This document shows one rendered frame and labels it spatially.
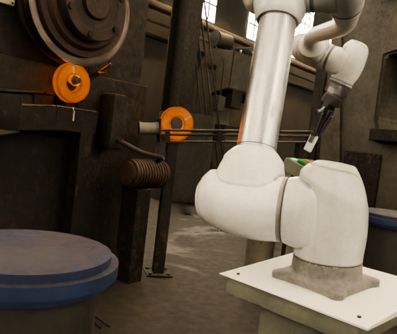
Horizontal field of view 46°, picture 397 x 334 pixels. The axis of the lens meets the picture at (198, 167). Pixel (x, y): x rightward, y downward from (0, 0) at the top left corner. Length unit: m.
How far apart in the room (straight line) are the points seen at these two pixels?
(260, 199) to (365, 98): 3.09
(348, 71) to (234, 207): 0.92
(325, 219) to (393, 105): 3.20
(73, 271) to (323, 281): 0.54
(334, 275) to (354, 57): 0.99
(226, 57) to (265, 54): 8.63
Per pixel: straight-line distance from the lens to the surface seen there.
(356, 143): 4.05
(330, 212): 1.02
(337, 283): 1.05
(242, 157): 1.08
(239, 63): 9.87
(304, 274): 1.07
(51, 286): 0.73
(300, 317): 0.99
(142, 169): 1.96
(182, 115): 2.13
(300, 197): 1.03
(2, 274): 0.73
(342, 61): 1.83
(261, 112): 1.15
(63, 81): 1.90
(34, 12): 1.84
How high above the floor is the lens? 0.66
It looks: 4 degrees down
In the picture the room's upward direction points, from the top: 7 degrees clockwise
